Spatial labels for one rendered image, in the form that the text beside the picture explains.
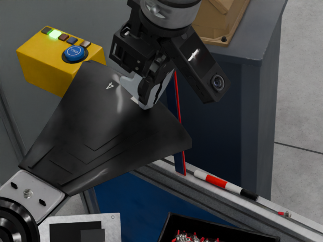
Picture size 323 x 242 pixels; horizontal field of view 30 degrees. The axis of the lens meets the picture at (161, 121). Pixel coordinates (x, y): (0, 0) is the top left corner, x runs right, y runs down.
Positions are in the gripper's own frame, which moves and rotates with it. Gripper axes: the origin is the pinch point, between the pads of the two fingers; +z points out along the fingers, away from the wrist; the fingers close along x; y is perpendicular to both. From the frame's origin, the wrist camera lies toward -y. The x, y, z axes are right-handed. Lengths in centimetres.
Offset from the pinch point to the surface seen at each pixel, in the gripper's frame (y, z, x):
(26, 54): 32.9, 24.0, -8.3
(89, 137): 3.6, 1.1, 10.5
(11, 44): 58, 61, -30
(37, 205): 1.8, 1.3, 23.6
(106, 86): 7.8, 1.6, 0.9
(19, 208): 1.6, -4.3, 27.4
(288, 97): -10, 120, -128
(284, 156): -23, 116, -97
